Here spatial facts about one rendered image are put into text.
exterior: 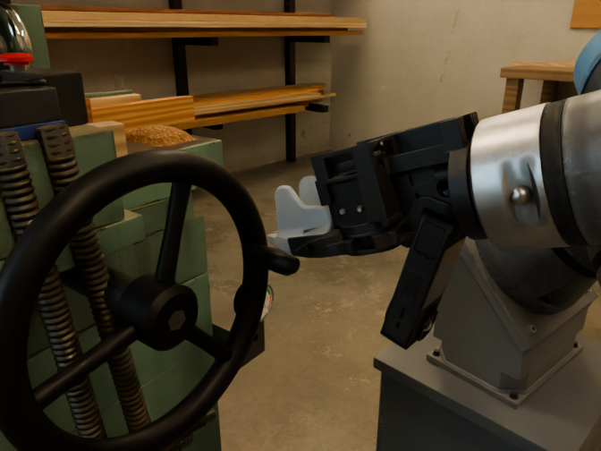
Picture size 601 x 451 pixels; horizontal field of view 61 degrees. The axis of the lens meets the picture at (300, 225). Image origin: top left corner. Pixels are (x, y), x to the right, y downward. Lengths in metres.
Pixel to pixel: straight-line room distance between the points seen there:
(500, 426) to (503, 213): 0.49
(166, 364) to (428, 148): 0.53
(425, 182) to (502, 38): 3.41
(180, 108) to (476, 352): 0.60
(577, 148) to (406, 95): 3.84
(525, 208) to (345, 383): 1.40
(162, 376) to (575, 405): 0.59
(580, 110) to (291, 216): 0.23
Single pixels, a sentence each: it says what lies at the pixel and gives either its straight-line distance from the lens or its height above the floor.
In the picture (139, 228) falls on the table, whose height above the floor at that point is 0.86.
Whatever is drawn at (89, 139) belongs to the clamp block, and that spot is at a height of 0.95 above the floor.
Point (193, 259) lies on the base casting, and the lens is 0.74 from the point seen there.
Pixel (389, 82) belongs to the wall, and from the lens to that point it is 4.22.
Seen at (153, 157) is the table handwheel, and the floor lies 0.95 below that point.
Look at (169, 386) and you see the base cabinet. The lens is 0.79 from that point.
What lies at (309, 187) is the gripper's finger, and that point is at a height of 0.91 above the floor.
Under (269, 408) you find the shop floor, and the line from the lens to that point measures 1.59.
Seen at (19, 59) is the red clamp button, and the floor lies 1.02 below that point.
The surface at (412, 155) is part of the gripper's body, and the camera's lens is 0.36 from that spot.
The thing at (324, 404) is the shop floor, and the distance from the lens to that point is 1.61.
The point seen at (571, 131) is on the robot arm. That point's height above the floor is 0.99.
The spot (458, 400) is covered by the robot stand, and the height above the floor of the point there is 0.55.
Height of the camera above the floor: 1.05
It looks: 21 degrees down
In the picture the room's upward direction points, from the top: straight up
